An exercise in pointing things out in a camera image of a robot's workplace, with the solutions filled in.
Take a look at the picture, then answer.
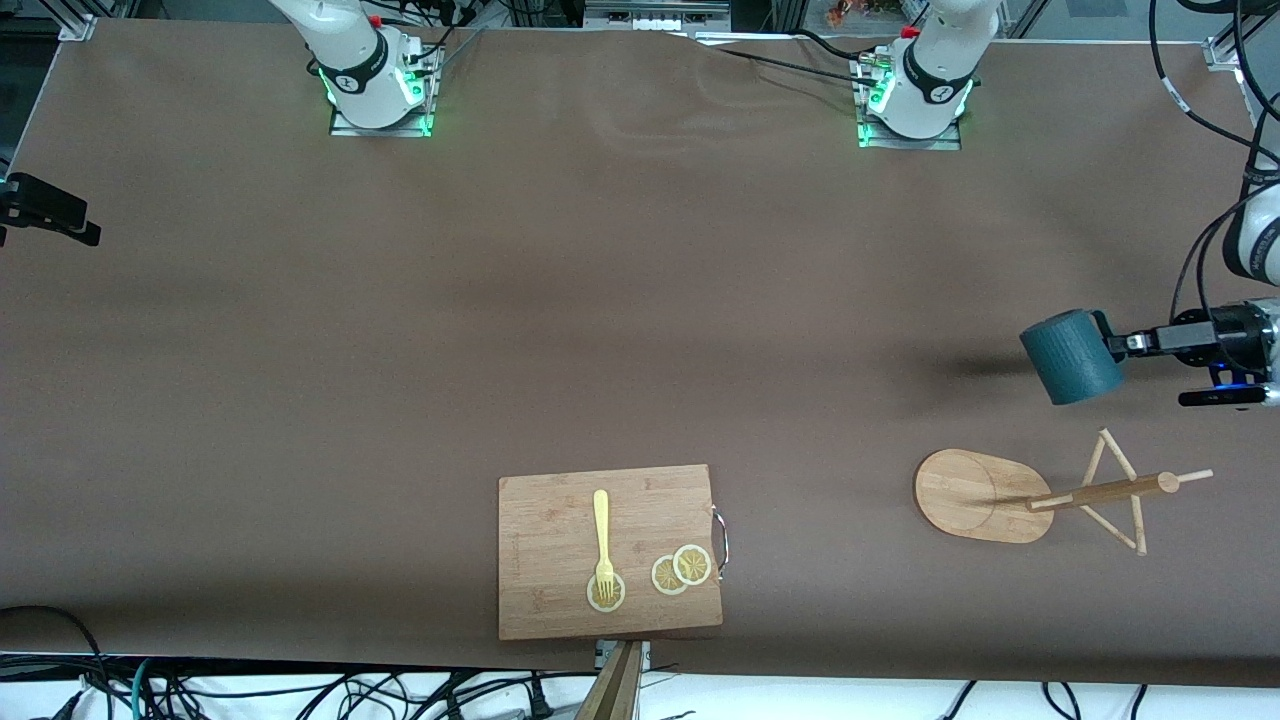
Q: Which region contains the dark teal cup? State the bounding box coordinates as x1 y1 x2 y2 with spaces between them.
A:
1020 309 1128 406

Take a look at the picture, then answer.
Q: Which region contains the wooden cup rack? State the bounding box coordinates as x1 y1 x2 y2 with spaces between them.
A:
914 428 1214 557

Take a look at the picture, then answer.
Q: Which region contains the yellow plastic fork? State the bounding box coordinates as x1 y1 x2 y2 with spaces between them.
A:
593 489 616 606

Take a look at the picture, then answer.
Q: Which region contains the wooden cutting board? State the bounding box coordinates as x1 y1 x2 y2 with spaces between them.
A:
497 463 729 642

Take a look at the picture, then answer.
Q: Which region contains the grey power strip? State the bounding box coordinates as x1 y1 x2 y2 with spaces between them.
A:
585 0 732 32

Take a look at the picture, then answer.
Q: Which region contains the wooden beam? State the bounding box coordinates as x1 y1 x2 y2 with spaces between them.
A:
573 640 643 720

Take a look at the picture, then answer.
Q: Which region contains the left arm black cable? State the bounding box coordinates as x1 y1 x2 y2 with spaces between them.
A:
1148 0 1280 326

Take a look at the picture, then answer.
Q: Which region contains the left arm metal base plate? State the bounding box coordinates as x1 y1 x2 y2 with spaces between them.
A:
856 52 963 151

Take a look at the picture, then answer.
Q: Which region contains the black floor cable loop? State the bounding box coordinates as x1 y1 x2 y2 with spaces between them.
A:
0 605 109 720

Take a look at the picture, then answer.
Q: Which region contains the black table cable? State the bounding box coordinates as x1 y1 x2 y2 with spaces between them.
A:
712 46 869 83
795 28 883 63

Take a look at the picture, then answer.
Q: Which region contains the metal bracket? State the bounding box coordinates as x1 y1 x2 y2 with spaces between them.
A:
595 640 652 673

